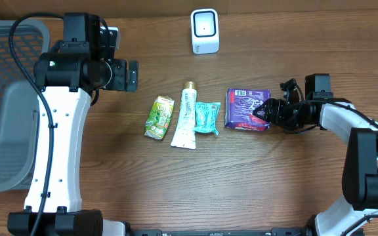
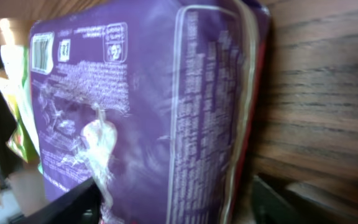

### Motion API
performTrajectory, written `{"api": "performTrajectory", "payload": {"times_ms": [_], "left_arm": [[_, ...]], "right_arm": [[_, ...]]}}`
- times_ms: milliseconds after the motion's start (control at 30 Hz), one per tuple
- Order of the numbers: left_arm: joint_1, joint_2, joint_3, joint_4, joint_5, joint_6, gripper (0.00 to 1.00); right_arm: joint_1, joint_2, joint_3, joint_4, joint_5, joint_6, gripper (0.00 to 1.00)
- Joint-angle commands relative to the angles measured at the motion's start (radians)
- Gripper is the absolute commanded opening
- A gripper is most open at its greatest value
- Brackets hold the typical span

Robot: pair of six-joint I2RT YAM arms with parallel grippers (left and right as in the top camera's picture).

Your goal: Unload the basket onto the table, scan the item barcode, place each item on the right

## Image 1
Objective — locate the teal snack packet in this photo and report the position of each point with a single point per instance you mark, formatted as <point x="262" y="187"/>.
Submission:
<point x="206" y="117"/>

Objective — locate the green juice carton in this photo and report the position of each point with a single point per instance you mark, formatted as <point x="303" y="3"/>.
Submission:
<point x="159" y="117"/>

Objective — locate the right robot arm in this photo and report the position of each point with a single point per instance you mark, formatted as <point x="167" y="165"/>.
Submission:
<point x="358" y="203"/>

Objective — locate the purple snack package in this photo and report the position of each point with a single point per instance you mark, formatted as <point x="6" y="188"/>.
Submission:
<point x="239" y="107"/>

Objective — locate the grey plastic basket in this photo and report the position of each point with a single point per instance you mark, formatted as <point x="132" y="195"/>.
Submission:
<point x="19" y="120"/>

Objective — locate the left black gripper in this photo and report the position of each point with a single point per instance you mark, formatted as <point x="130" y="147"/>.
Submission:
<point x="132" y="76"/>

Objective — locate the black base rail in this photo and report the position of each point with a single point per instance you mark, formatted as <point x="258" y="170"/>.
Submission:
<point x="241" y="232"/>

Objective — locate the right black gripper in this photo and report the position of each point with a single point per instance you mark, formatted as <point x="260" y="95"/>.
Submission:
<point x="270" y="108"/>

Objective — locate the white tube gold cap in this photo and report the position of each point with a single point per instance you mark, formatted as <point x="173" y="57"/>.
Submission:
<point x="184" y="136"/>

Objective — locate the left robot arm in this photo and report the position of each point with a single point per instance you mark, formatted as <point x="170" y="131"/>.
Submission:
<point x="67" y="80"/>

